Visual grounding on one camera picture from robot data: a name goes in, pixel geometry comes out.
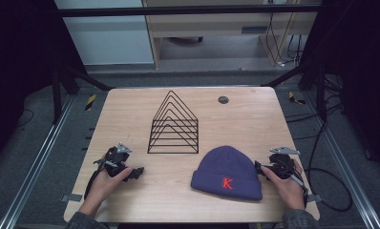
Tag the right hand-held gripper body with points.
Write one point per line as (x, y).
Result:
(283, 162)

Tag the purple knit beanie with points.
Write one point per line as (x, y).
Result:
(227, 173)

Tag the person's right hand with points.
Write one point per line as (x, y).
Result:
(285, 189)

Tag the white cabinet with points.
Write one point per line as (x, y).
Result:
(108, 41)

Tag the black frame strut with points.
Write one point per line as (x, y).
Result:
(288, 76)
(83, 78)

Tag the grey table edge bracket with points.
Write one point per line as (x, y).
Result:
(71, 197)
(315, 198)

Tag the yellow black tape marker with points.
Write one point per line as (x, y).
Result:
(90, 102)
(295, 98)

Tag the person's left hand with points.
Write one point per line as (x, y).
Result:
(106, 187)

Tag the aluminium floor rail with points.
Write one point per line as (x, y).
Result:
(344, 165)
(35, 162)

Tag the black frame crossbar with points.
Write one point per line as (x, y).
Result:
(185, 10)

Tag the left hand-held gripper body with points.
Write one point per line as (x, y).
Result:
(115, 159)

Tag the light wooden desk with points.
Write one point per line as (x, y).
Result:
(210, 27)

